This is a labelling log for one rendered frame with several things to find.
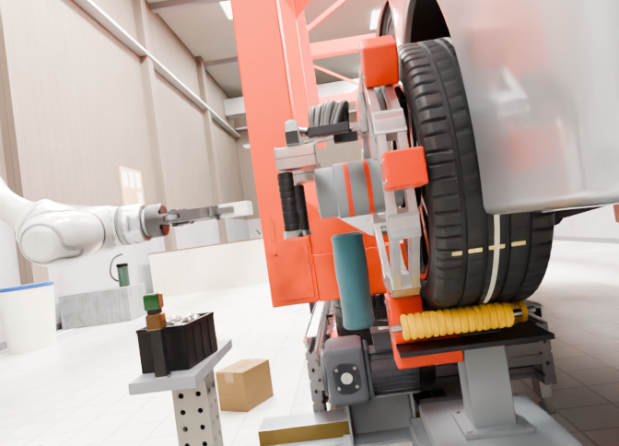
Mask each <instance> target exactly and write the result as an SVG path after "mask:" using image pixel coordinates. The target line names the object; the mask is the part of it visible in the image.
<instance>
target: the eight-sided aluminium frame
mask: <svg viewBox="0 0 619 446"><path fill-rule="evenodd" d="M360 71H361V69H360ZM360 71H359V72H358V73H359V83H358V90H357V91H356V99H357V107H358V111H359V106H358V98H359V95H358V94H359V92H362V93H363V94H365V97H366V101H367V105H368V111H369V115H370V118H371V125H372V130H373V135H374V140H375V143H376V146H377V151H378V158H379V164H380V158H381V157H382V155H383V153H384V152H386V151H388V148H387V142H388V141H394V140H396V145H397V149H404V148H409V147H408V142H407V126H406V121H405V118H404V113H403V108H401V106H400V103H399V101H398V99H397V96H396V93H395V90H394V87H393V84H391V85H386V86H380V87H374V88H377V89H378V92H381V91H382V93H383V96H384V99H385V101H386V104H387V108H388V110H387V111H381V110H380V106H379V103H378V99H377V96H376V92H375V89H374V88H366V86H365V83H364V81H363V78H362V75H361V73H360ZM361 140H362V149H361V151H362V159H369V158H371V156H370V149H369V142H368V138H361ZM382 189H383V195H384V202H385V208H386V210H385V214H383V215H379V213H378V214H372V215H371V223H372V228H373V233H374V237H375V238H376V243H377V246H378V251H379V256H380V264H381V268H382V269H381V270H382V278H383V282H384V286H385V288H387V289H388V290H389V291H390V293H391V296H392V297H395V298H397V297H403V296H411V295H417V294H420V289H421V283H420V236H422V232H421V221H420V211H419V210H418V208H417V203H416V197H415V188H410V189H403V194H404V201H405V207H402V208H396V203H395V197H394V191H390V192H386V191H385V190H384V186H383V184H382ZM383 235H388V236H389V251H390V265H389V262H388V257H387V253H386V249H385V245H384V240H383V237H382V236H383ZM407 238H408V271H407V269H406V266H405V265H404V261H403V255H402V251H401V247H400V239H407ZM386 286H387V287H386Z"/></svg>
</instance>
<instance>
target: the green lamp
mask: <svg viewBox="0 0 619 446"><path fill-rule="evenodd" d="M143 303H144V310H145V311H154V310H159V309H161V308H163V307H164V300H163V293H162V292H157V293H149V294H146V295H144V296H143Z"/></svg>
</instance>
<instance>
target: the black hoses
mask: <svg viewBox="0 0 619 446"><path fill-rule="evenodd" d="M307 131H308V137H309V138H314V137H321V136H327V135H333V141H334V143H335V144H342V143H347V142H354V141H357V140H358V135H357V131H354V132H353V131H352V130H351V129H350V124H349V103H348V101H347V100H341V101H336V102H335V100H332V99H330V100H328V101H327V102H324V103H323V104H322V105H320V104H318V105H316V107H314V106H311V107H309V127H308V128H307Z"/></svg>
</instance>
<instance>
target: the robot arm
mask: <svg viewBox="0 0 619 446"><path fill-rule="evenodd" d="M247 215H253V210H252V203H251V201H242V202H236V203H229V204H220V205H218V206H216V205H215V206H212V205H210V206H206V207H198V208H192V209H189V208H184V209H171V210H170V211H169V212H168V210H167V208H166V207H165V206H164V205H162V204H158V205H148V206H146V205H145V204H137V205H123V206H109V205H105V206H90V207H84V208H79V209H76V208H75V207H71V206H68V205H62V204H59V203H56V202H54V201H51V200H48V199H43V200H40V201H39V202H31V201H29V200H26V199H24V198H22V197H20V196H18V195H16V194H14V193H13V192H12V191H11V190H10V189H9V188H8V187H7V185H6V184H5V182H4V181H3V180H2V178H1V177H0V218H1V219H2V220H3V221H5V223H6V224H8V225H9V226H10V227H11V228H12V229H13V230H14V231H15V232H16V241H17V242H18V244H19V248H20V250H21V252H22V253H23V255H24V256H25V257H26V258H27V259H28V260H29V261H31V262H32V263H34V264H37V265H40V266H44V267H61V266H66V265H70V264H76V263H78V262H81V261H83V260H85V259H87V258H88V257H89V256H91V255H94V254H100V253H105V252H110V251H112V250H115V249H117V248H119V247H122V246H125V245H132V244H137V243H140V242H143V241H151V239H154V238H160V237H166V236H167V235H168V234H169V227H170V225H172V227H176V228H177V227H183V226H184V225H190V224H194V223H195V222H200V221H206V220H212V219H216V220H220V219H222V218H228V217H240V216H247Z"/></svg>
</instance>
